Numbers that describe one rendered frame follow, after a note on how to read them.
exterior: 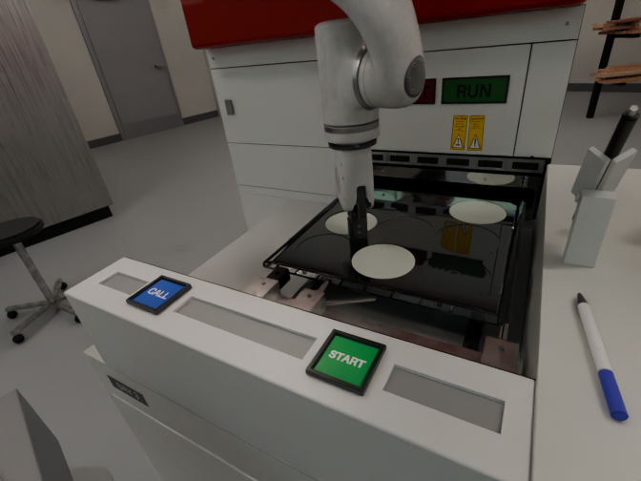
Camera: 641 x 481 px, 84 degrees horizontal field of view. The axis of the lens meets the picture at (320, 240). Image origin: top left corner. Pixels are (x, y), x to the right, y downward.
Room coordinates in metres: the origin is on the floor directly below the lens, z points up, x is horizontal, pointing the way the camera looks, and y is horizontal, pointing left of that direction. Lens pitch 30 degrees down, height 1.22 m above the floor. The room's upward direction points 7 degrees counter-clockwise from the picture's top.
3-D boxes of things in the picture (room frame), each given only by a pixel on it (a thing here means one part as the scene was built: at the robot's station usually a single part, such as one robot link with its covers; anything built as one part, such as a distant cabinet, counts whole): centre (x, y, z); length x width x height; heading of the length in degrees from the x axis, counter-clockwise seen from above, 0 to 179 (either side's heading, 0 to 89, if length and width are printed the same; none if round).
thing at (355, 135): (0.56, -0.07, 1.09); 0.09 x 0.08 x 0.03; 4
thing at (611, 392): (0.21, -0.22, 0.97); 0.14 x 0.01 x 0.01; 155
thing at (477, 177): (0.75, -0.25, 0.89); 0.44 x 0.02 x 0.10; 58
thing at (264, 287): (0.42, 0.11, 0.89); 0.08 x 0.03 x 0.03; 148
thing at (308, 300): (0.38, 0.04, 0.89); 0.08 x 0.03 x 0.03; 148
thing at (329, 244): (0.57, -0.15, 0.90); 0.34 x 0.34 x 0.01; 58
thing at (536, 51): (0.86, -0.11, 1.02); 0.81 x 0.03 x 0.40; 58
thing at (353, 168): (0.56, -0.07, 1.03); 0.10 x 0.07 x 0.11; 4
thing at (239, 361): (0.30, 0.10, 0.89); 0.55 x 0.09 x 0.14; 58
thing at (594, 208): (0.34, -0.30, 1.03); 0.06 x 0.04 x 0.13; 148
